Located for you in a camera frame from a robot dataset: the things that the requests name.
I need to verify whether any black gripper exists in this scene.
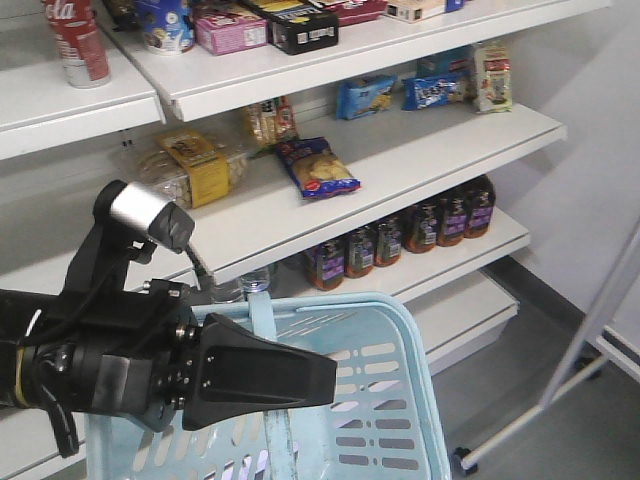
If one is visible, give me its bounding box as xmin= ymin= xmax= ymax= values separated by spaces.
xmin=64 ymin=279 xmax=337 ymax=431

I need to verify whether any light blue plastic basket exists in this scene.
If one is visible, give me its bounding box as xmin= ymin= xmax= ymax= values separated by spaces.
xmin=86 ymin=292 xmax=451 ymax=479

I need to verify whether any red coca cola aluminium bottle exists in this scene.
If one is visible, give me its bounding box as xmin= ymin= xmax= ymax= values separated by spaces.
xmin=43 ymin=0 xmax=110 ymax=89

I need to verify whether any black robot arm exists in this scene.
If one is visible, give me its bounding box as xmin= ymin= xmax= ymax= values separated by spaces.
xmin=1 ymin=281 xmax=337 ymax=457

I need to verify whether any clear water bottle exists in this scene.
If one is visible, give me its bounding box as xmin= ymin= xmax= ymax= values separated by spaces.
xmin=239 ymin=266 xmax=272 ymax=300

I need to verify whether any brown juice bottle purple label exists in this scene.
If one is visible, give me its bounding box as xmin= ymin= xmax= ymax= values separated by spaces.
xmin=463 ymin=175 xmax=495 ymax=238
xmin=303 ymin=239 xmax=344 ymax=291

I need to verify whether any bread pack yellow label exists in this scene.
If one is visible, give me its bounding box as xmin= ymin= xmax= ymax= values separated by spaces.
xmin=132 ymin=129 xmax=249 ymax=209

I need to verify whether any blue chips bag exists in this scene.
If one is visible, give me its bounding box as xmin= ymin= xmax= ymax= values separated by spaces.
xmin=274 ymin=137 xmax=361 ymax=200

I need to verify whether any white metal shelf unit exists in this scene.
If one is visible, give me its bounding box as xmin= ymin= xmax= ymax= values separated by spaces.
xmin=1 ymin=1 xmax=593 ymax=479

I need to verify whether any blue biscuit bag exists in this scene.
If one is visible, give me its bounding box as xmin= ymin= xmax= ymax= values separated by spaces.
xmin=336 ymin=75 xmax=397 ymax=120

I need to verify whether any blue oreo bag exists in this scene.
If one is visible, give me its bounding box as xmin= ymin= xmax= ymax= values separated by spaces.
xmin=402 ymin=73 xmax=469 ymax=111

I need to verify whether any pink snack box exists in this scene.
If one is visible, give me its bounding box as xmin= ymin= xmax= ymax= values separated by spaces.
xmin=194 ymin=3 xmax=267 ymax=56

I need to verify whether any black snack box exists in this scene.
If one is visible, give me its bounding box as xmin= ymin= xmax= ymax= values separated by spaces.
xmin=240 ymin=0 xmax=339 ymax=55

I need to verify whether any blue cookie cup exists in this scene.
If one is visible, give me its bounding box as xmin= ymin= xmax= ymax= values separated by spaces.
xmin=134 ymin=0 xmax=195 ymax=55

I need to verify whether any white metal rolling rack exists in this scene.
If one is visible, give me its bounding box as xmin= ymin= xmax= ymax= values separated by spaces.
xmin=452 ymin=226 xmax=639 ymax=476

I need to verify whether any white snack bag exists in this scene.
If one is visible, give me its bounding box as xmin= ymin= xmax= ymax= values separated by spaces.
xmin=473 ymin=41 xmax=512 ymax=113

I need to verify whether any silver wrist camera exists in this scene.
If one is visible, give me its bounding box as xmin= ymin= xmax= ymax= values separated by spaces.
xmin=94 ymin=180 xmax=195 ymax=254

